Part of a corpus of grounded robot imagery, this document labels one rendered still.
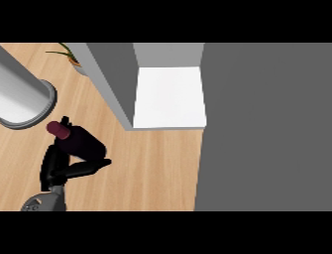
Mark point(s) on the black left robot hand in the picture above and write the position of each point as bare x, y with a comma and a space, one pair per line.
57, 168

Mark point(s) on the dark wine bottle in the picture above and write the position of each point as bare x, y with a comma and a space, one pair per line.
79, 142

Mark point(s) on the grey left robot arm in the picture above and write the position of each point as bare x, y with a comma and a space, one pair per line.
45, 201

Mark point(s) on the grey open cabinet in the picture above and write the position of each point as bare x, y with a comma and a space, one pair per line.
149, 89

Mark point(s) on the dark grey cabinet door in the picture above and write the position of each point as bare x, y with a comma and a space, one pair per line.
276, 127

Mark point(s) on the white cylinder with grey base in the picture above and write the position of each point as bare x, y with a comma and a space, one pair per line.
13, 89

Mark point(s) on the potted green plant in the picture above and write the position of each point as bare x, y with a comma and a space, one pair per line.
72, 59

